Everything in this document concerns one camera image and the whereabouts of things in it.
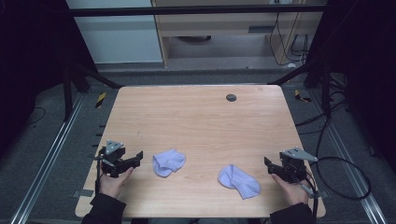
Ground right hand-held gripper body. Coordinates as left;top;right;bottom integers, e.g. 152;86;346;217
277;147;319;184

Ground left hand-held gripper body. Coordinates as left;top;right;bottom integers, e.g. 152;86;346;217
96;139;127;178

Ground light purple sock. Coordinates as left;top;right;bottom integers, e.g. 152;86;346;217
217;163;262;201
151;147;187;179

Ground person's left hand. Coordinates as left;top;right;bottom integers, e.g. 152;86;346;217
98;166;135;201

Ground person's right hand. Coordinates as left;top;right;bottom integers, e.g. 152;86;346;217
270;172;311;207

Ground grey tape strip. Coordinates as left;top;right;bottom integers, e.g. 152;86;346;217
70;189;95;199

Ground yellow black hazard tape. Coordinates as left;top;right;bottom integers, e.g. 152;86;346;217
94;91;107;110
293;89;313;104

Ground black metal stand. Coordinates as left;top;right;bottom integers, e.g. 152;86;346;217
267;60;332;119
60;60;124;122

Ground white cabinet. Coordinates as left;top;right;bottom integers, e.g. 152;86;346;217
64;0;164;64

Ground light wooden cabinet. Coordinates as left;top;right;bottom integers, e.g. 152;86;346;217
150;0;325;68

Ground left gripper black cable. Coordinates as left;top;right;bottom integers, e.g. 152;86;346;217
93;147;106;196

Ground right gripper grey plug cable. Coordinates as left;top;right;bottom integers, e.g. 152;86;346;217
299;174;325;224

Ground aluminium floor rail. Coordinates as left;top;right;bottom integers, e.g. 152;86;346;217
306;90;389;224
8;92;86;224

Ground black looped cable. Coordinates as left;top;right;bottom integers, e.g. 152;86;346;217
315;118;372;202

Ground black hanging cables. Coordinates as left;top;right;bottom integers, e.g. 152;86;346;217
268;12;311;68

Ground black horizontal frame bar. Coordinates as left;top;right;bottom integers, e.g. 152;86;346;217
66;4;328;18

